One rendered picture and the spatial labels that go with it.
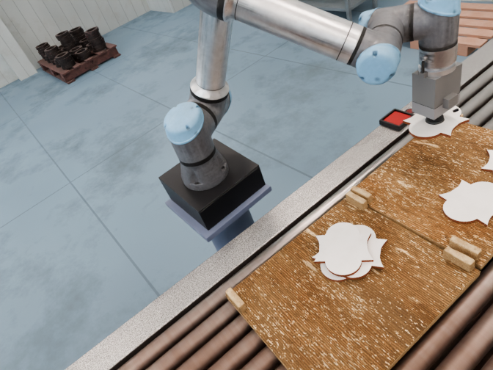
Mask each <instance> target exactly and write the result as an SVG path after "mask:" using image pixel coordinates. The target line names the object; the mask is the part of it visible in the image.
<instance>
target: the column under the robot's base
mask: <svg viewBox="0 0 493 370"><path fill-rule="evenodd" d="M265 184H266V183H265ZM271 190H272V189H271V186H269V185H268V184H266V185H264V186H263V187H262V188H260V189H259V190H258V191H256V193H254V194H253V195H252V196H251V197H249V198H248V199H247V200H245V201H244V202H243V203H242V204H241V205H240V206H238V207H237V208H236V209H235V210H233V211H232V212H231V213H229V214H228V215H227V216H226V217H225V218H224V219H222V220H221V221H220V222H218V223H217V224H216V225H215V226H213V227H212V228H211V229H210V230H209V231H208V230H207V229H206V228H204V227H203V226H202V225H201V224H199V223H198V221H196V220H195V219H194V218H193V217H191V216H190V215H189V214H188V213H186V212H185V211H184V210H183V209H182V208H181V207H180V206H179V205H177V204H176V203H175V202H174V201H172V200H171V199H169V200H168V201H166V202H165V204H166V205H167V207H168V208H170V209H171V210H172V211H173V212H174V213H176V214H177V215H178V216H179V217H180V218H181V219H182V220H183V221H184V222H185V223H186V224H188V225H189V226H190V227H191V228H192V229H194V230H195V231H196V232H197V233H198V234H199V235H201V237H202V238H204V240H206V241H207V242H209V241H212V242H213V245H214V247H215V248H216V250H217V251H219V250H220V249H221V248H223V247H224V246H225V245H226V244H228V243H229V242H230V241H232V240H233V239H234V238H235V237H237V236H238V235H239V234H240V233H242V232H243V231H245V230H246V229H247V228H248V227H249V226H251V225H252V224H253V223H255V222H254V220H253V218H252V215H251V213H250V211H249V209H250V208H251V207H253V206H254V205H255V204H256V203H257V202H258V201H259V200H261V199H262V198H263V197H265V196H266V195H267V194H268V193H269V192H270V191H271Z"/></svg>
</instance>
